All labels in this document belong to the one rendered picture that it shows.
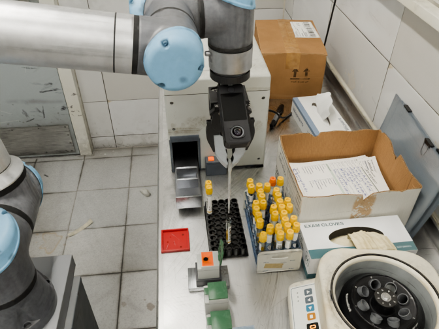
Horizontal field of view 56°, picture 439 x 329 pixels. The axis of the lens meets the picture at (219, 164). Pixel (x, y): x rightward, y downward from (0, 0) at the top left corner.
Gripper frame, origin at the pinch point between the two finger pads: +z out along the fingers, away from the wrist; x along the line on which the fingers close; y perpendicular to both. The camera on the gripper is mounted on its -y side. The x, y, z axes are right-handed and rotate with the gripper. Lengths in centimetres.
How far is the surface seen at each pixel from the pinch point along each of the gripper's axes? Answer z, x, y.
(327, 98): 15, -37, 47
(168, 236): 25.9, 14.2, 4.8
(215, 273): 20.9, 3.9, -10.6
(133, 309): 114, 37, 40
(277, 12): 29, -45, 162
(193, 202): 22.1, 7.7, 12.4
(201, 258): 18.4, 6.7, -8.5
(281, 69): 14, -26, 67
